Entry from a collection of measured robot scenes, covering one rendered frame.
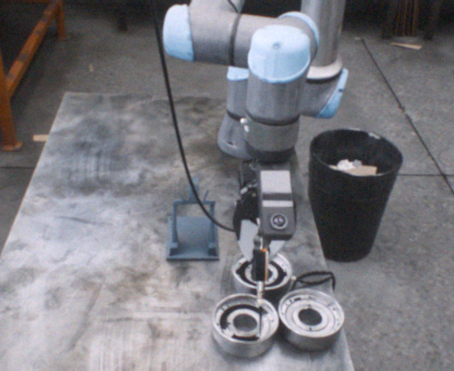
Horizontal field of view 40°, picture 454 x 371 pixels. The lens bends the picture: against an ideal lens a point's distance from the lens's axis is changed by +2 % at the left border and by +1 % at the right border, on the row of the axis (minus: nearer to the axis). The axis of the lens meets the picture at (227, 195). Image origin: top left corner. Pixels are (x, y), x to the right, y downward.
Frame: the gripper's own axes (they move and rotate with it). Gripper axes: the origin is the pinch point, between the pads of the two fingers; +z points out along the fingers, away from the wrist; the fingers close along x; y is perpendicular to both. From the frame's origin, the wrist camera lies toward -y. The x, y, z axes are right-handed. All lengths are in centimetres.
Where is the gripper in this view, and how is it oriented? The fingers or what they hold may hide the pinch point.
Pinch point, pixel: (259, 257)
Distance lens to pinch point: 95.9
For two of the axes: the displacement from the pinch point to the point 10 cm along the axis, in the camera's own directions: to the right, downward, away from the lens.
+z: -0.5, 8.1, 5.8
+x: -10.0, -0.1, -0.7
